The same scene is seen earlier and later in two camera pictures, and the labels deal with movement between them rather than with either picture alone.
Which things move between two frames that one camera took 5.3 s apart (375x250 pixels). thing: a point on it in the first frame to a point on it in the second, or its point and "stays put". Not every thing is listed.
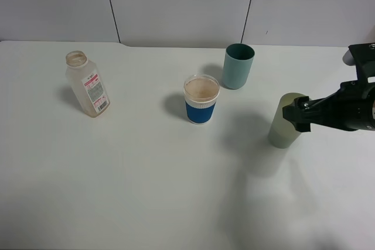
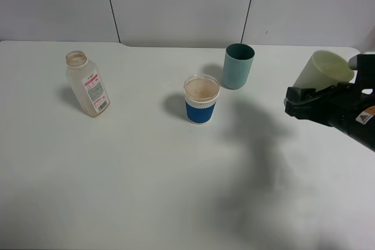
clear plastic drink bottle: [86, 84] stays put
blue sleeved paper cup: [201, 92] stays put
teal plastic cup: [237, 65] stays put
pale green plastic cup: [282, 132] to [323, 69]
